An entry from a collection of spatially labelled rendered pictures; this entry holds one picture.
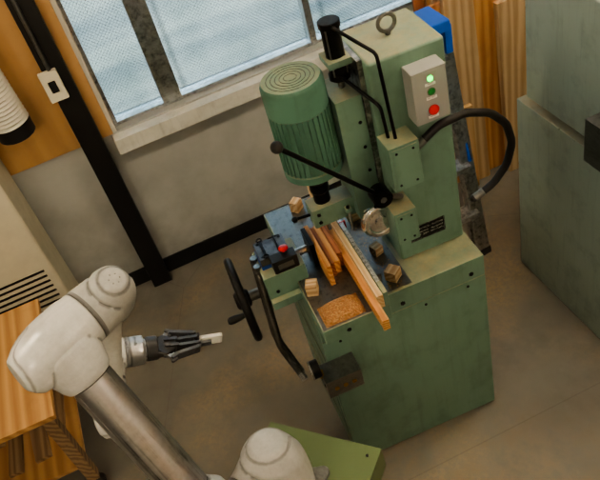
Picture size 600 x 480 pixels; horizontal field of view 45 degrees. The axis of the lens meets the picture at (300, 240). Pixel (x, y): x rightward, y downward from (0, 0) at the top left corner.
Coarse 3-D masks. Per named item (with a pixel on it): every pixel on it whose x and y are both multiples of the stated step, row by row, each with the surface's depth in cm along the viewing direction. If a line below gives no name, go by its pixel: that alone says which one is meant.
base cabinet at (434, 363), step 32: (480, 288) 237; (416, 320) 236; (448, 320) 242; (480, 320) 247; (320, 352) 244; (352, 352) 235; (384, 352) 241; (416, 352) 246; (448, 352) 252; (480, 352) 259; (384, 384) 251; (416, 384) 257; (448, 384) 264; (480, 384) 271; (352, 416) 256; (384, 416) 263; (416, 416) 270; (448, 416) 277; (384, 448) 275
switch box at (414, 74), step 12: (420, 60) 189; (432, 60) 188; (408, 72) 186; (420, 72) 185; (432, 72) 186; (444, 72) 188; (408, 84) 189; (420, 84) 187; (444, 84) 190; (408, 96) 193; (420, 96) 190; (444, 96) 192; (408, 108) 197; (420, 108) 192; (444, 108) 194; (420, 120) 194; (432, 120) 196
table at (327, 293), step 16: (288, 208) 250; (304, 208) 248; (272, 224) 246; (288, 224) 244; (304, 224) 242; (304, 256) 231; (320, 272) 224; (304, 288) 220; (320, 288) 219; (336, 288) 217; (352, 288) 216; (272, 304) 224; (288, 304) 225; (320, 304) 214; (368, 304) 210; (320, 320) 210; (352, 320) 207; (368, 320) 209; (336, 336) 209
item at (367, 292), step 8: (344, 248) 223; (344, 256) 221; (352, 264) 218; (352, 272) 215; (360, 280) 212; (360, 288) 212; (368, 288) 209; (368, 296) 207; (376, 304) 204; (376, 312) 202; (384, 312) 201; (384, 320) 199; (384, 328) 201
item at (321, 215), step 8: (336, 192) 223; (344, 192) 222; (312, 200) 223; (336, 200) 220; (344, 200) 220; (352, 200) 221; (312, 208) 220; (320, 208) 219; (328, 208) 220; (336, 208) 221; (352, 208) 223; (312, 216) 220; (320, 216) 220; (328, 216) 222; (336, 216) 223; (344, 216) 224; (320, 224) 222
